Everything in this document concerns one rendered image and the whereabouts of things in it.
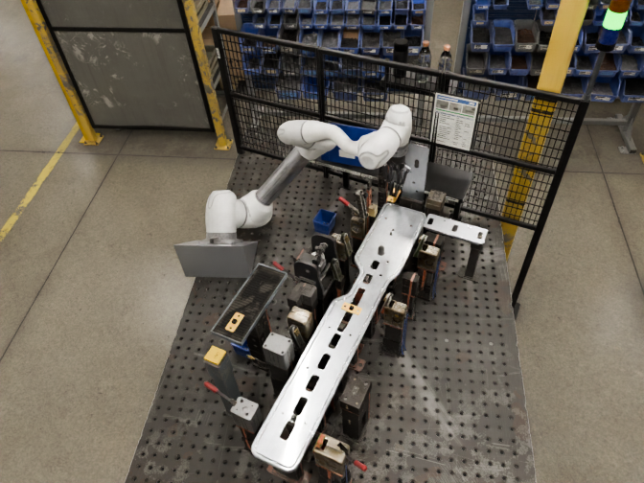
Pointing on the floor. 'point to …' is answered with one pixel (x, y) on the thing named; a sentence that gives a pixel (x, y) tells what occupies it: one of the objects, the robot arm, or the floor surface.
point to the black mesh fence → (411, 116)
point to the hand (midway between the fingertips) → (394, 188)
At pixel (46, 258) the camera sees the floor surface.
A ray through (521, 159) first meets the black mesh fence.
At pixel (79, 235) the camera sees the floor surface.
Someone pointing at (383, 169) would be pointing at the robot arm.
